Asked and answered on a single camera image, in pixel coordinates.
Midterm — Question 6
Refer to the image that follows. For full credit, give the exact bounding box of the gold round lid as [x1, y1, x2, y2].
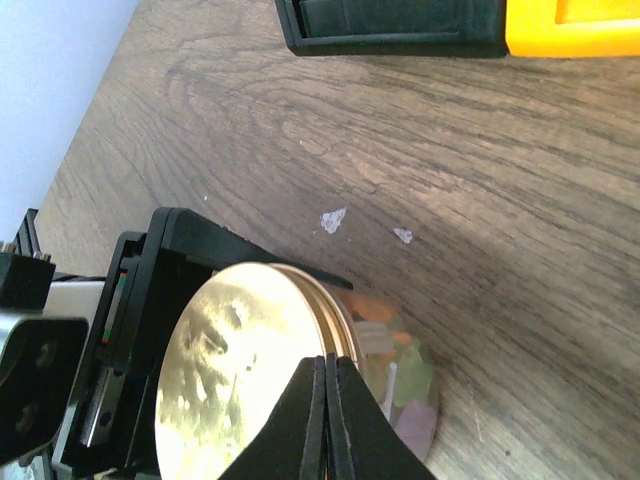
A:
[154, 262, 361, 479]

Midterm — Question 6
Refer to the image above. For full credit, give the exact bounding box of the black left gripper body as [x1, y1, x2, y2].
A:
[53, 232, 213, 479]

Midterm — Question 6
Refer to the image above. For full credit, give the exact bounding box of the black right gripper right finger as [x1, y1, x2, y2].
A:
[325, 354, 434, 480]

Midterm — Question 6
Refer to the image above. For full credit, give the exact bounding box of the black candy bin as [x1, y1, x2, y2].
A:
[275, 0, 508, 58]

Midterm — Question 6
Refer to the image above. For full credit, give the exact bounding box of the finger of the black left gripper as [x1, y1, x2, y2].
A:
[147, 207, 353, 290]

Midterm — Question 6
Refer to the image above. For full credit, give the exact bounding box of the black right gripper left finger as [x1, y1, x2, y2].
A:
[221, 356, 326, 480]

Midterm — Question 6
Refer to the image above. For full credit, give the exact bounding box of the clear round container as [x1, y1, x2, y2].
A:
[328, 287, 438, 462]

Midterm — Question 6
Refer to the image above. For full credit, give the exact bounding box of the orange candy bin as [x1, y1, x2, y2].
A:
[505, 0, 639, 58]

